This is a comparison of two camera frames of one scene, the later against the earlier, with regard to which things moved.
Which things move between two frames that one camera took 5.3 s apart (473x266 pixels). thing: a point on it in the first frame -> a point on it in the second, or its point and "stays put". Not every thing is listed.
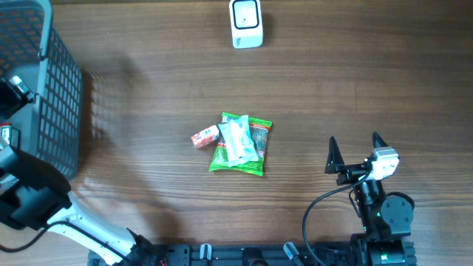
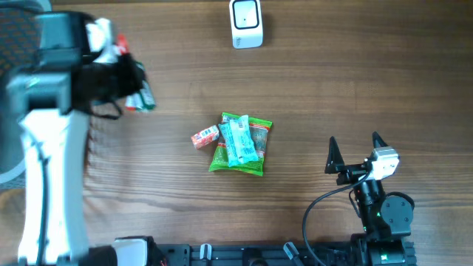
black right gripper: [336, 165] stays put
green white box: [12, 135] -> [147, 100]
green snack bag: [259, 132] stays put
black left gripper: [15, 99] -> [130, 74]
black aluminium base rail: [270, 254] stays put
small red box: [205, 137] stays put
